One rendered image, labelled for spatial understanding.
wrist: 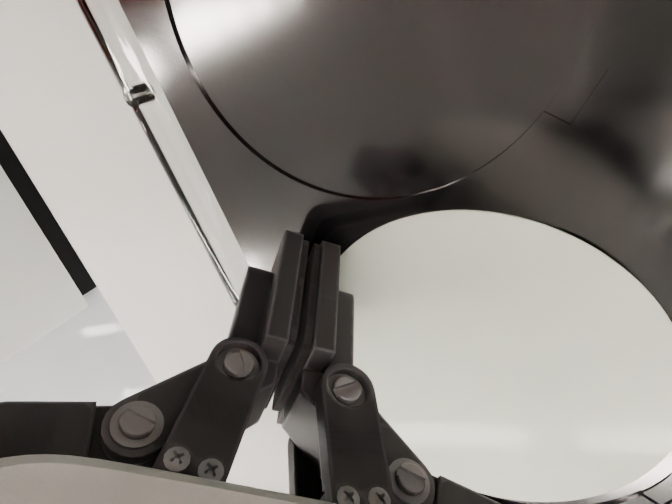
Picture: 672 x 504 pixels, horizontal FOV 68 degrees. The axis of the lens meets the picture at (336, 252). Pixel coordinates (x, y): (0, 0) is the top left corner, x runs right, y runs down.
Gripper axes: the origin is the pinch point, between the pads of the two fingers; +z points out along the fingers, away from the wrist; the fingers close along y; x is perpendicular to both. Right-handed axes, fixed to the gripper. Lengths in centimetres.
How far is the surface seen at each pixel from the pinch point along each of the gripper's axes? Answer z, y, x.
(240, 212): 3.3, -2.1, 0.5
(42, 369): 139, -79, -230
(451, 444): -0.5, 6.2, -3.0
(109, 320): 122, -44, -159
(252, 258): 3.0, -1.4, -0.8
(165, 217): 14.2, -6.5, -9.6
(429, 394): 0.1, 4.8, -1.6
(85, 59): 16.9, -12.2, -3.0
